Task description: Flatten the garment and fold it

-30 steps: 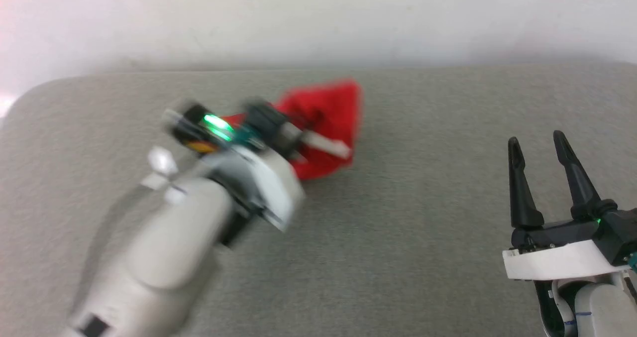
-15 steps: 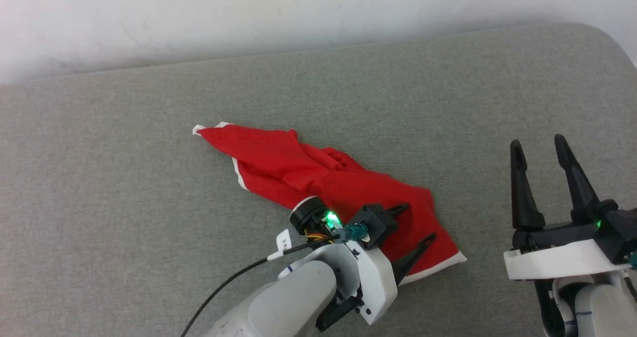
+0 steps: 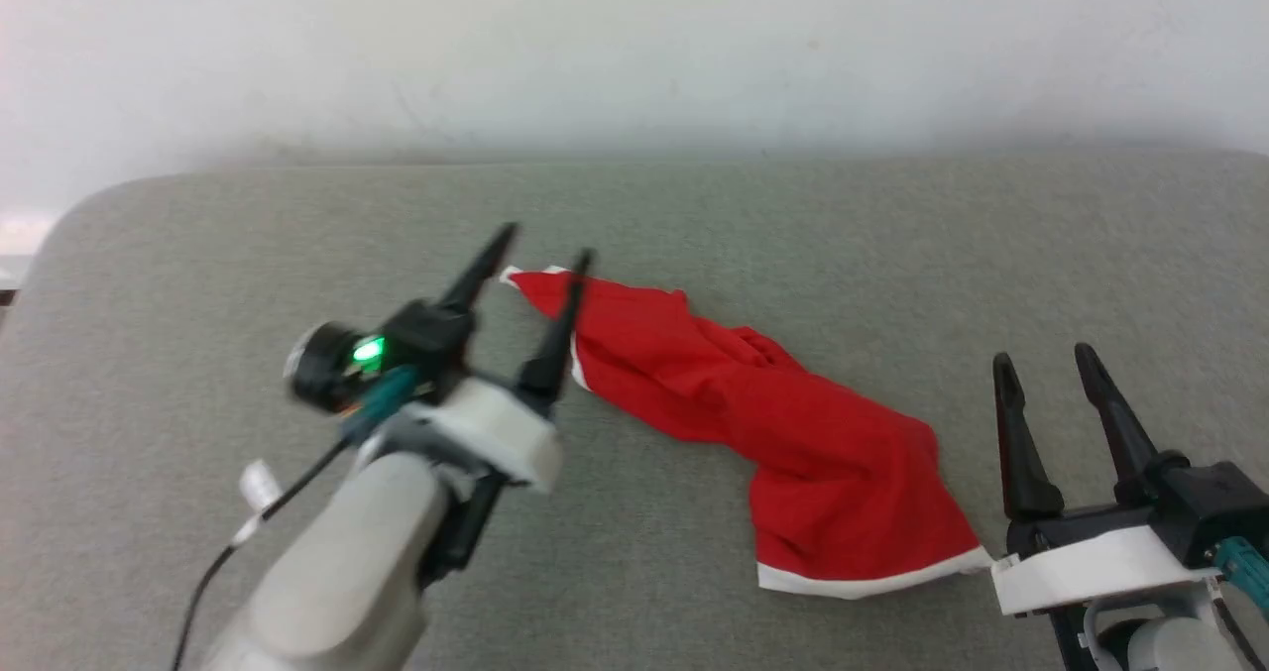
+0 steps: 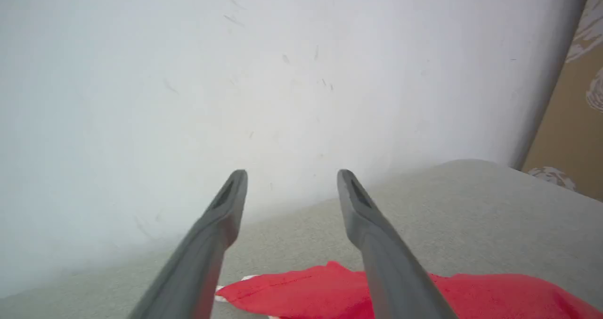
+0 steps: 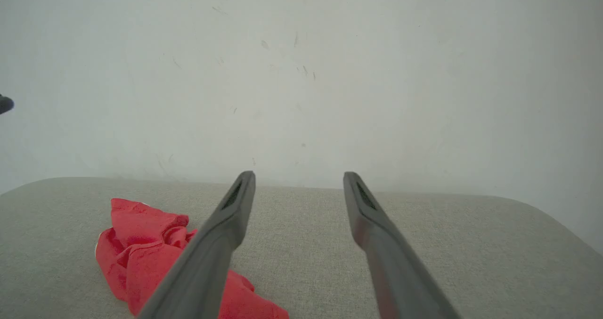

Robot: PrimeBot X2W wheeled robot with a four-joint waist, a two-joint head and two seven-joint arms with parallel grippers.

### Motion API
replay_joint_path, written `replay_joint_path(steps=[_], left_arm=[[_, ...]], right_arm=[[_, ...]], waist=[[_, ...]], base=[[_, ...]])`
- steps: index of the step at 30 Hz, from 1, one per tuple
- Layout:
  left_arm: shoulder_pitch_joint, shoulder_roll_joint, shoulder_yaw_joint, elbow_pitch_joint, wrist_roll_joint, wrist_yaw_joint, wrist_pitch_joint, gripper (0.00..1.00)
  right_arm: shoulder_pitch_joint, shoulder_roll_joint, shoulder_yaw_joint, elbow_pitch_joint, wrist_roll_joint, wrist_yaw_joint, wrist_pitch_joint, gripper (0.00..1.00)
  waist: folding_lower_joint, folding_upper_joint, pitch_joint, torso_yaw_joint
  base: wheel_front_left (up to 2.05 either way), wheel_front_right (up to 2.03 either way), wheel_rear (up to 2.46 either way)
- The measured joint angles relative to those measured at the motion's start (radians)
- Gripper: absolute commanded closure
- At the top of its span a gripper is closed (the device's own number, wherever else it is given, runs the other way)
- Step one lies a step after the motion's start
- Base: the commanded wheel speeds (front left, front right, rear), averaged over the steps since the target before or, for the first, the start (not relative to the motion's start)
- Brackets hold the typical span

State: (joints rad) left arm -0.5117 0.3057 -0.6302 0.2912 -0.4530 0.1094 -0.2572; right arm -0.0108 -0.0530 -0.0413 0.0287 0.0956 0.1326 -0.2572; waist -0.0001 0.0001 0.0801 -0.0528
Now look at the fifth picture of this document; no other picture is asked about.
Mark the red basketball shorts white stripe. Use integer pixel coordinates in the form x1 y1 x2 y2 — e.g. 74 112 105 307
95 198 290 319

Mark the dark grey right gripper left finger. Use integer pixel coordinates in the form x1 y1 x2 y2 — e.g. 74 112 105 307
138 171 256 319

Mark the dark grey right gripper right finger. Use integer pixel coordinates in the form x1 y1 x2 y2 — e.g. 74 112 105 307
343 172 461 319

